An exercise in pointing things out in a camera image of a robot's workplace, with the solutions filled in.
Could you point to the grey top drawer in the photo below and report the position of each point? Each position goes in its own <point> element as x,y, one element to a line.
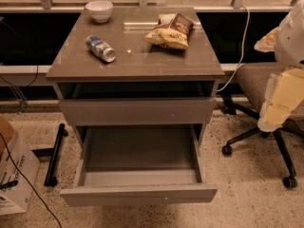
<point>138,111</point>

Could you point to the brown chip bag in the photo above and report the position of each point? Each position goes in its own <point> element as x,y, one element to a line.
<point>181,23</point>

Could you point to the grey office chair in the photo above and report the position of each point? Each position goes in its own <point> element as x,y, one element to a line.
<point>252,79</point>

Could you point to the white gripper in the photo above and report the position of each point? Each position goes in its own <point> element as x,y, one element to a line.
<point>291,42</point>

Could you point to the grey drawer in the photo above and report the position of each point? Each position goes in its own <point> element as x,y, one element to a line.
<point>137,165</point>
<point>138,111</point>

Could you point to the crushed plastic water bottle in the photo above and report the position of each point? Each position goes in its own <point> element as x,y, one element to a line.
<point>100,48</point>

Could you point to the cardboard box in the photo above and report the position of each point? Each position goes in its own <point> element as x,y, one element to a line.
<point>17,159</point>

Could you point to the white ceramic bowl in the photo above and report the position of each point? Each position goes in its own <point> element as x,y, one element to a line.
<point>100,11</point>

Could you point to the grey drawer cabinet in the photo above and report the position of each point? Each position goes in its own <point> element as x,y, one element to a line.
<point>140,70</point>

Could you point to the yellow chip bag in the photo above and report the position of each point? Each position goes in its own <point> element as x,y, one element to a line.
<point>165,37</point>

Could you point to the black metal bar stand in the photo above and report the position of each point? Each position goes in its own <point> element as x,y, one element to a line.
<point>50,178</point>

